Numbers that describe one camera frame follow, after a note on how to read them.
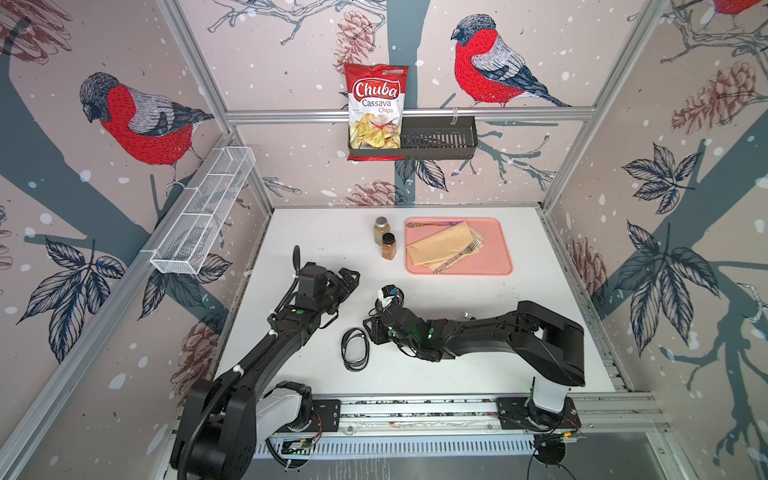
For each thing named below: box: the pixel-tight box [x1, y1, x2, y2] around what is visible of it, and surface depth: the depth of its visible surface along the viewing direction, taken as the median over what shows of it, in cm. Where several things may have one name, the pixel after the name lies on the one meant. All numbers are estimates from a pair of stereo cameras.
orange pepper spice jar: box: [381, 232, 397, 261], surface depth 102 cm
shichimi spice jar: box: [373, 216, 390, 245], surface depth 106 cm
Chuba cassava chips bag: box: [344, 63, 409, 161], surface depth 86 cm
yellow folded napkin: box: [406, 220, 484, 270], surface depth 109 cm
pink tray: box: [405, 217, 513, 275], surface depth 109 cm
